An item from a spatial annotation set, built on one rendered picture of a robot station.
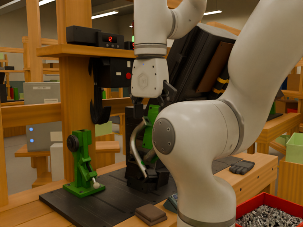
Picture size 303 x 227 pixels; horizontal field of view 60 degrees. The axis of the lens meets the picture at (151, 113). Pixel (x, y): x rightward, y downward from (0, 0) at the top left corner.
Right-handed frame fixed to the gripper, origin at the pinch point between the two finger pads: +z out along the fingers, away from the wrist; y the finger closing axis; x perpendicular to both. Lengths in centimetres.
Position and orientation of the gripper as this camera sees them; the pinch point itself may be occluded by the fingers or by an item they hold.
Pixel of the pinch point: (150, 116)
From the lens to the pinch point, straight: 70.3
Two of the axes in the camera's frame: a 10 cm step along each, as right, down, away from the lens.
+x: 6.9, -1.0, 7.2
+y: 7.3, 0.9, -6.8
